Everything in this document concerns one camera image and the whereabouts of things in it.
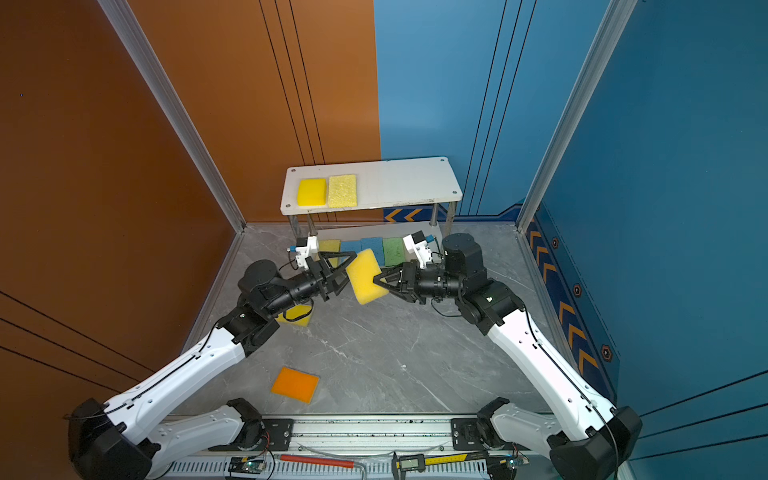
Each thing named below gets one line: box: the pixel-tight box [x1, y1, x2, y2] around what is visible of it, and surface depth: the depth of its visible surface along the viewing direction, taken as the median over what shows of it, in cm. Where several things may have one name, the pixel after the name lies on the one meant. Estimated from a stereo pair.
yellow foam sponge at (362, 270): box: [346, 248, 389, 305], surface depth 63 cm
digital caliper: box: [391, 451, 488, 480], surface depth 71 cm
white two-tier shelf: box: [280, 156, 463, 267], surface depth 85 cm
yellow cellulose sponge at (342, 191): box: [328, 174, 357, 208], surface depth 81 cm
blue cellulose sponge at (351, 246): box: [341, 240, 362, 254], surface depth 105 cm
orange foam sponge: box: [271, 367, 320, 404], surface depth 83 cm
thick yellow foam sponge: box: [298, 178, 327, 207], surface depth 79 cm
